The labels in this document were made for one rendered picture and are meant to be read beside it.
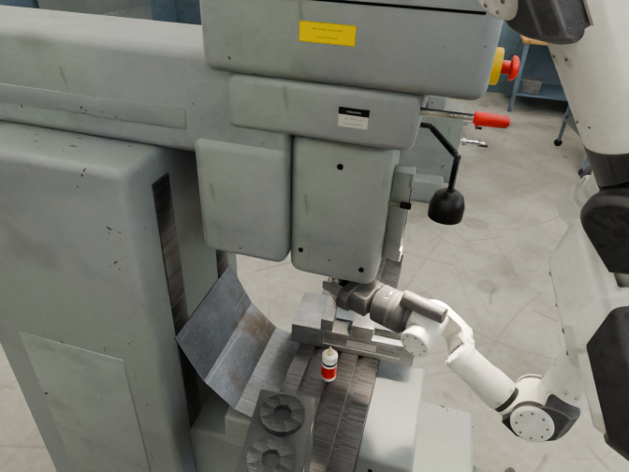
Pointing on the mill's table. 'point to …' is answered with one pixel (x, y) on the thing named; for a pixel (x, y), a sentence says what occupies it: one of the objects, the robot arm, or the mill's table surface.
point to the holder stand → (279, 434)
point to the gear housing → (326, 110)
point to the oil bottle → (329, 364)
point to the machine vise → (318, 331)
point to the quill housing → (340, 207)
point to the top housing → (357, 42)
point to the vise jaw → (362, 326)
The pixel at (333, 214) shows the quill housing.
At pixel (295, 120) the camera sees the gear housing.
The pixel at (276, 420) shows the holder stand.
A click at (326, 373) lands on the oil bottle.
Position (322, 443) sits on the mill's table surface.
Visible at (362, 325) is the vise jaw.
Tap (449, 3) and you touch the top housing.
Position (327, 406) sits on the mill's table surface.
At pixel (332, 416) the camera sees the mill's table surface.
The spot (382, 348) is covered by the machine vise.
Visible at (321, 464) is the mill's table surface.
